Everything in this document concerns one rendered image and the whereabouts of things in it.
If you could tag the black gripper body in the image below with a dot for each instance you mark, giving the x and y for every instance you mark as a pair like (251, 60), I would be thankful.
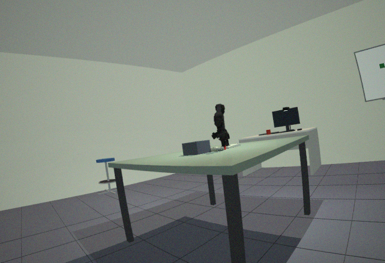
(221, 133)

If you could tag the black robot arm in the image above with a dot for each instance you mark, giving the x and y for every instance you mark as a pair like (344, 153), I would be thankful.
(219, 121)

